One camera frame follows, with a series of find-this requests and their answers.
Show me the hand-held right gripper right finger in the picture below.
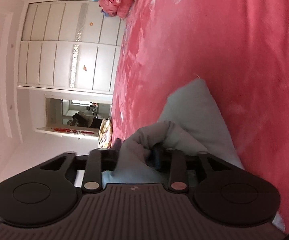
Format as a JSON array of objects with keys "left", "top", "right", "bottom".
[{"left": 152, "top": 144, "right": 237, "bottom": 193}]

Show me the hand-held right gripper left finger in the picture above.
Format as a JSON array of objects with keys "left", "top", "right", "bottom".
[{"left": 40, "top": 139, "right": 122, "bottom": 194}]

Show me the light blue down jacket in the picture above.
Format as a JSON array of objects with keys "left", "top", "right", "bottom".
[{"left": 102, "top": 78, "right": 286, "bottom": 234}]

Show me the white wardrobe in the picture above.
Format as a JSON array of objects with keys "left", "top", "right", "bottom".
[{"left": 16, "top": 1, "right": 128, "bottom": 91}]

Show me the pink printed bed blanket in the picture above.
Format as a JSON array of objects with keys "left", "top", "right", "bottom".
[{"left": 109, "top": 0, "right": 289, "bottom": 235}]

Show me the pink printed pillow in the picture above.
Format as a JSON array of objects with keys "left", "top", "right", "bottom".
[
  {"left": 116, "top": 0, "right": 135, "bottom": 19},
  {"left": 99, "top": 0, "right": 124, "bottom": 17}
]

